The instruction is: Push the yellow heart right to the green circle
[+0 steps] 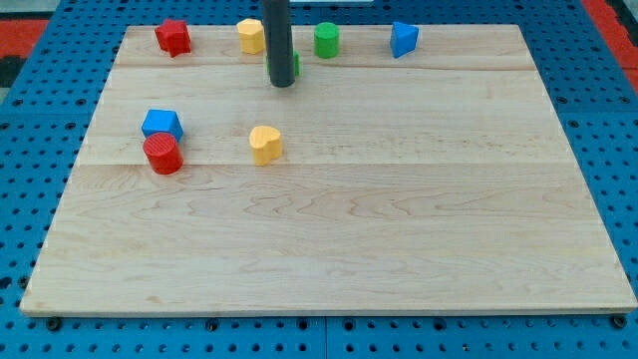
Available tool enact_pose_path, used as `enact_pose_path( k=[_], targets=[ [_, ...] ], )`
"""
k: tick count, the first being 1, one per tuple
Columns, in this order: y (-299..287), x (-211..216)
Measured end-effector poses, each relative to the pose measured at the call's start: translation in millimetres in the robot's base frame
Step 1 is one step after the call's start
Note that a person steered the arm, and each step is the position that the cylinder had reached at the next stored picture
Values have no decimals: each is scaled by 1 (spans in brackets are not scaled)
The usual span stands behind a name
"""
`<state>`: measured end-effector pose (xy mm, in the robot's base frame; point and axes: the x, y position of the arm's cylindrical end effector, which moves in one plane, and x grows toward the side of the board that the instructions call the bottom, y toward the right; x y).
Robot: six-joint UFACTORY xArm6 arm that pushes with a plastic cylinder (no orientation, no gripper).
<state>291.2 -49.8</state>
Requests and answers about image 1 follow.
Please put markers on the yellow heart block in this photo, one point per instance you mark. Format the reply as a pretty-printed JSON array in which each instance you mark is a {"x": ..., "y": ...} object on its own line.
[{"x": 266, "y": 145}]

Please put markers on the wooden board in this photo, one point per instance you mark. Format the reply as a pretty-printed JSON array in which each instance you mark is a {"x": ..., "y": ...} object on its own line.
[{"x": 438, "y": 183}]

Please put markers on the green block behind rod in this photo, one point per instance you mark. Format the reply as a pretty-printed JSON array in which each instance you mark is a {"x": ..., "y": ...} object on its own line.
[{"x": 297, "y": 64}]

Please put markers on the green cylinder block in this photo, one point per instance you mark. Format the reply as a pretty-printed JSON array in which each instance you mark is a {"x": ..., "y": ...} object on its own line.
[{"x": 326, "y": 40}]

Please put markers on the red cylinder block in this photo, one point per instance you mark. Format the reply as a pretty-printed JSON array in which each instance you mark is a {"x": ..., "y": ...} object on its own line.
[{"x": 163, "y": 153}]

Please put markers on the yellow hexagon block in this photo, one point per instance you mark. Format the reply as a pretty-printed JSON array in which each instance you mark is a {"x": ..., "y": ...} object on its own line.
[{"x": 251, "y": 36}]

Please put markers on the blue triangle block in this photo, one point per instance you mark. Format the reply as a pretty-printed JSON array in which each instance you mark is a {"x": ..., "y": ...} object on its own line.
[{"x": 404, "y": 39}]

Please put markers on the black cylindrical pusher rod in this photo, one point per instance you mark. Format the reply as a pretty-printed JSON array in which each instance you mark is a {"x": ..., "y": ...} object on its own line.
[{"x": 278, "y": 41}]

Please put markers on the blue cube block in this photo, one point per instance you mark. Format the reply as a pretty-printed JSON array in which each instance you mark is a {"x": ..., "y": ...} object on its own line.
[{"x": 162, "y": 121}]

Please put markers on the red star block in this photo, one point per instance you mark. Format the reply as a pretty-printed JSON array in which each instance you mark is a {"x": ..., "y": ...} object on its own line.
[{"x": 173, "y": 37}]

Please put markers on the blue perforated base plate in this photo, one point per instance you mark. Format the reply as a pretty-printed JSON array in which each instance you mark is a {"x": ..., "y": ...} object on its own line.
[{"x": 56, "y": 56}]

